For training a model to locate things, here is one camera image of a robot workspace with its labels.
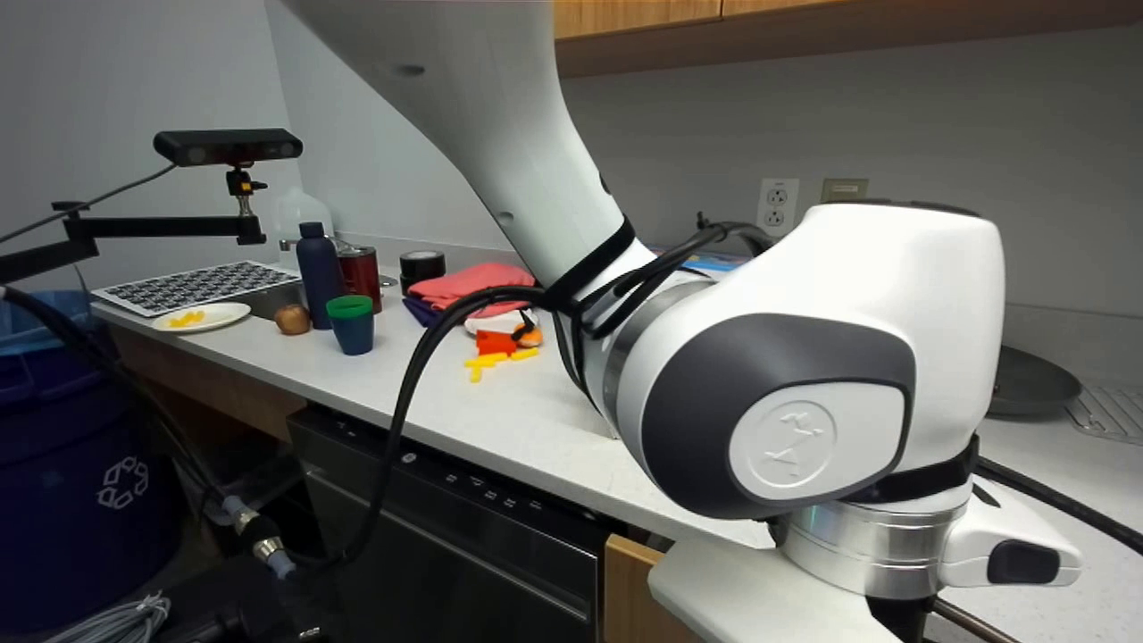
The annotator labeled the red toy fries carton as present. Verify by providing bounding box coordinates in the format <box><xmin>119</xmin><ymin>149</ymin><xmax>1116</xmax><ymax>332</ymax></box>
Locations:
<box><xmin>460</xmin><ymin>311</ymin><xmax>551</xmax><ymax>361</ymax></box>

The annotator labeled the yellow toy fry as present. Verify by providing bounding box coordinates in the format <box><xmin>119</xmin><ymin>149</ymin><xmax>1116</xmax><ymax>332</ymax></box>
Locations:
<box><xmin>460</xmin><ymin>349</ymin><xmax>547</xmax><ymax>387</ymax></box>

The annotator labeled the red folded cloth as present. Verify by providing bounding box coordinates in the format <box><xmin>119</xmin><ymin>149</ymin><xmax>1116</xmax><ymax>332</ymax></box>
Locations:
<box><xmin>402</xmin><ymin>262</ymin><xmax>540</xmax><ymax>318</ymax></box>

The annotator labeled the black cup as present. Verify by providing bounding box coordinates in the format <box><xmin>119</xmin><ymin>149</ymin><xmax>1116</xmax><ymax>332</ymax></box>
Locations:
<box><xmin>397</xmin><ymin>247</ymin><xmax>450</xmax><ymax>298</ymax></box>

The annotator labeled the dark red mug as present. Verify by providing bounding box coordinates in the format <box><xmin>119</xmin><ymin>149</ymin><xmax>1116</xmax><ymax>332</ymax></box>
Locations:
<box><xmin>334</xmin><ymin>244</ymin><xmax>384</xmax><ymax>316</ymax></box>

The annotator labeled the blue cup green lid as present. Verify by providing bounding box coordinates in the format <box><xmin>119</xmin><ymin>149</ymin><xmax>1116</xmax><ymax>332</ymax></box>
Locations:
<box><xmin>320</xmin><ymin>293</ymin><xmax>378</xmax><ymax>356</ymax></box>

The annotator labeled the black dishwasher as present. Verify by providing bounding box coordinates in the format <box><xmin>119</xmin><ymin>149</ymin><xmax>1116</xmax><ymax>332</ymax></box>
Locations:
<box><xmin>285</xmin><ymin>403</ymin><xmax>619</xmax><ymax>643</ymax></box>

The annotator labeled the dark blue bottle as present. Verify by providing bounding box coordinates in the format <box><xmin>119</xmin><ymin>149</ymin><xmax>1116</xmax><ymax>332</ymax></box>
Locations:
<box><xmin>292</xmin><ymin>217</ymin><xmax>348</xmax><ymax>332</ymax></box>

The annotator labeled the brown toy ball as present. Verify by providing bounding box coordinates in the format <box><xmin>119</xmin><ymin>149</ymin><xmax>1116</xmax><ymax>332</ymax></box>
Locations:
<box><xmin>271</xmin><ymin>300</ymin><xmax>314</xmax><ymax>340</ymax></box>

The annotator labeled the white plate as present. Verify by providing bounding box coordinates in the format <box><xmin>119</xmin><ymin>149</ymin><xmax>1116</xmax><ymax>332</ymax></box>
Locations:
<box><xmin>151</xmin><ymin>300</ymin><xmax>256</xmax><ymax>335</ymax></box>

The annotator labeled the black trash bin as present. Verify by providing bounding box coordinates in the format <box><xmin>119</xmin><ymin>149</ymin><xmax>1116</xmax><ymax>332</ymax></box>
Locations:
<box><xmin>175</xmin><ymin>443</ymin><xmax>301</xmax><ymax>565</ymax></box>

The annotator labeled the grey grid drying tray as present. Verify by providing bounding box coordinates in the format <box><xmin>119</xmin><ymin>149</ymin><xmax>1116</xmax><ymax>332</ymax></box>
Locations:
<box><xmin>90</xmin><ymin>257</ymin><xmax>307</xmax><ymax>322</ymax></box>

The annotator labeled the dark grey round plate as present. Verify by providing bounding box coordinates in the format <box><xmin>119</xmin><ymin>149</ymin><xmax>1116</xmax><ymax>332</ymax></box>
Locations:
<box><xmin>985</xmin><ymin>343</ymin><xmax>1084</xmax><ymax>427</ymax></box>

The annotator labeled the blue recycling bin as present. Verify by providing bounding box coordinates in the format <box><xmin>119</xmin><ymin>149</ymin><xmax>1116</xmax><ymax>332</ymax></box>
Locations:
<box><xmin>0</xmin><ymin>286</ymin><xmax>182</xmax><ymax>640</ymax></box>

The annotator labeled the white wall outlet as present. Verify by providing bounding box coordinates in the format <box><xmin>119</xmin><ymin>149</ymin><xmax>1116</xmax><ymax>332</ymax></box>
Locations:
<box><xmin>754</xmin><ymin>176</ymin><xmax>803</xmax><ymax>244</ymax></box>

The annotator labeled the black stereo camera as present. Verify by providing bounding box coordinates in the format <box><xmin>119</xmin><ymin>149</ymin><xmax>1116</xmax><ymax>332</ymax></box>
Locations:
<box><xmin>154</xmin><ymin>125</ymin><xmax>307</xmax><ymax>168</ymax></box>

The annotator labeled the wooden wall cabinet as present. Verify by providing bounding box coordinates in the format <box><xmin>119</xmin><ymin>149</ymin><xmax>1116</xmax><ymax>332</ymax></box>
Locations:
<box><xmin>551</xmin><ymin>0</ymin><xmax>1143</xmax><ymax>84</ymax></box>

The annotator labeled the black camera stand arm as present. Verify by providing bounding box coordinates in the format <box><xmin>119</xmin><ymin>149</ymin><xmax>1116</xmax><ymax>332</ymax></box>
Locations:
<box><xmin>0</xmin><ymin>166</ymin><xmax>271</xmax><ymax>291</ymax></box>

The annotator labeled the white cable bundle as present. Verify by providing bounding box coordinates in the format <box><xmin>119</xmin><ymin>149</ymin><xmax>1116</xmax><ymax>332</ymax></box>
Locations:
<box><xmin>46</xmin><ymin>588</ymin><xmax>175</xmax><ymax>643</ymax></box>

